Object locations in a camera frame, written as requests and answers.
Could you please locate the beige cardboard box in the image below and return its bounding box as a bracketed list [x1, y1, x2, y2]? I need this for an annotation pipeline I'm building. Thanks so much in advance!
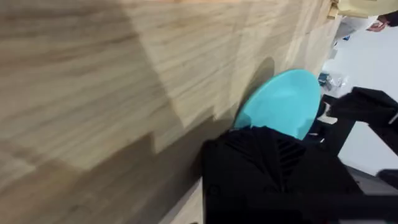
[336, 0, 398, 19]

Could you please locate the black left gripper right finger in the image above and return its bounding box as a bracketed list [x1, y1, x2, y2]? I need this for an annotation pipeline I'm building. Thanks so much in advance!
[278, 136, 364, 224]

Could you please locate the heap of small clutter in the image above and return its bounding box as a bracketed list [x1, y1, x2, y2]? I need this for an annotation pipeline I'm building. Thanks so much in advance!
[317, 72, 348, 91]

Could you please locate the teal round plate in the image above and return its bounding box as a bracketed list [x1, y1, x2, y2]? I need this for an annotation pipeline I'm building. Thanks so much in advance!
[233, 68, 322, 141]

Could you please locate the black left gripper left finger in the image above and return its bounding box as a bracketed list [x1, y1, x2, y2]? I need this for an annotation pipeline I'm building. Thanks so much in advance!
[201, 126, 283, 224]

